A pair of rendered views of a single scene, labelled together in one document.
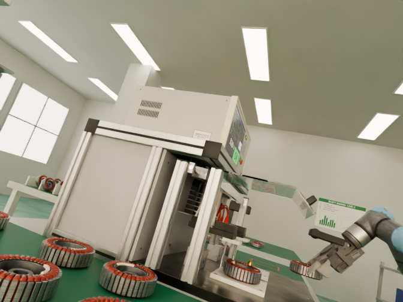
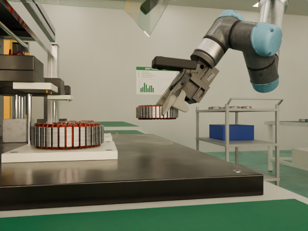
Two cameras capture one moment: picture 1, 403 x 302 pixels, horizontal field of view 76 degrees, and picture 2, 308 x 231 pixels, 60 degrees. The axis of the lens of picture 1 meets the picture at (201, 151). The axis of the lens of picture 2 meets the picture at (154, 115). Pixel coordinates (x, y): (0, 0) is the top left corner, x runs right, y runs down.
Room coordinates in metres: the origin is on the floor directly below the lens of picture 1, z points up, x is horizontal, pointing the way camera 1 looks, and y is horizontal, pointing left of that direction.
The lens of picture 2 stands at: (0.37, -0.11, 0.83)
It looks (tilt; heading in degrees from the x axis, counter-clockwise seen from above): 0 degrees down; 329
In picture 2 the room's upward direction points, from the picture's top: straight up
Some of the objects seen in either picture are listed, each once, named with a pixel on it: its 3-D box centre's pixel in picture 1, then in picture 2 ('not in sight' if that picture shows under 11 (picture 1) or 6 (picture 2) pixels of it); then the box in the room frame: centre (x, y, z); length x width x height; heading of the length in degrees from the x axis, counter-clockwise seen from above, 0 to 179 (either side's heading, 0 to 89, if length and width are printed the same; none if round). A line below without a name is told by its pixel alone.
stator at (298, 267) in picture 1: (306, 269); (156, 112); (0.98, -0.48, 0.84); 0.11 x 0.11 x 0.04
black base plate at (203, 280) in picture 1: (239, 277); (68, 150); (0.93, -0.24, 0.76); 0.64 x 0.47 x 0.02; 160
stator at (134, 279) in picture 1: (128, 277); not in sight; (0.58, 0.07, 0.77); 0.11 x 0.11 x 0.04
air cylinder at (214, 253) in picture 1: (214, 251); (19, 129); (1.09, -0.16, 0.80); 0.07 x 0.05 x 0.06; 160
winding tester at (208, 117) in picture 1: (194, 137); not in sight; (1.05, 0.04, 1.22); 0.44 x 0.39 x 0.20; 160
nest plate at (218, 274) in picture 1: (240, 280); (68, 149); (0.82, -0.21, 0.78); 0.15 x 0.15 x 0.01; 70
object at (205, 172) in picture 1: (202, 173); not in sight; (0.80, -0.02, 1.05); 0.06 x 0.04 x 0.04; 160
